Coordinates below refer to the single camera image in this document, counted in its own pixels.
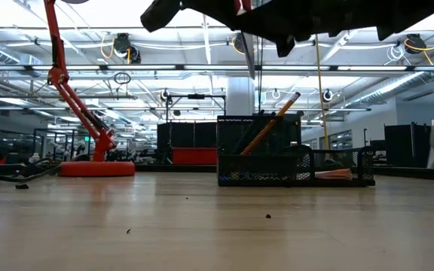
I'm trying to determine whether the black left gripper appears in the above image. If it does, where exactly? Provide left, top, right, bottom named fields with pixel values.
left=140, top=0, right=240, bottom=33

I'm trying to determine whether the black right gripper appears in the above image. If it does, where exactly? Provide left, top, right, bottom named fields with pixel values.
left=235, top=0, right=434, bottom=57

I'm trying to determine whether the orange pencil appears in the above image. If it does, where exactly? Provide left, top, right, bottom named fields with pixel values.
left=240, top=91, right=301, bottom=157

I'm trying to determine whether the black pen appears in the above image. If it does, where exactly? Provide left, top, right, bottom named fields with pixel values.
left=234, top=119, right=267, bottom=155

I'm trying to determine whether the black mesh desk organizer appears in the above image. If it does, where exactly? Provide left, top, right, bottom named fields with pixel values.
left=215, top=114, right=376, bottom=188

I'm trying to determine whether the pink sticky note pad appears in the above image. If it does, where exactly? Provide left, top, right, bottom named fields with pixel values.
left=314, top=168, right=353, bottom=181

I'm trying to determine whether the black box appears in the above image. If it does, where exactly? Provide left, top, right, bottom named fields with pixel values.
left=261, top=112, right=303, bottom=150

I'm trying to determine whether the black cabinet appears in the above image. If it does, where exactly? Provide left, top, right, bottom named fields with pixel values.
left=384, top=123, right=432, bottom=169
left=156, top=122, right=218, bottom=165

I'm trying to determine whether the red box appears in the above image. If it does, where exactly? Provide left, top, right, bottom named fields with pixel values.
left=171, top=147, right=218, bottom=166

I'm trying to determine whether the black equipment rack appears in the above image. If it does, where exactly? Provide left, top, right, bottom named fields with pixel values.
left=358, top=128, right=387, bottom=167

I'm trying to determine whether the red desk lamp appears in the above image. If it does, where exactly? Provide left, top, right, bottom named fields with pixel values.
left=43, top=0, right=136, bottom=178

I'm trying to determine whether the yellow hanging cable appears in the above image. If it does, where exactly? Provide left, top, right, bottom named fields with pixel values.
left=313, top=33, right=331, bottom=150

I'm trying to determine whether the black hanging cable loop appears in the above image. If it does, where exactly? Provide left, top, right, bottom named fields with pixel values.
left=113, top=71, right=132, bottom=86

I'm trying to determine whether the silver ventilation duct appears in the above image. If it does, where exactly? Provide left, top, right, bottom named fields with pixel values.
left=347, top=47, right=434, bottom=108

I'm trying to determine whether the black aluminium table frame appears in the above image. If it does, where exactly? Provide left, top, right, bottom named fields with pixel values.
left=0, top=162, right=434, bottom=182

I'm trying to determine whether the black lamp cord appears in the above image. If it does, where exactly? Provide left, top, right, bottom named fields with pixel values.
left=0, top=156, right=63, bottom=184

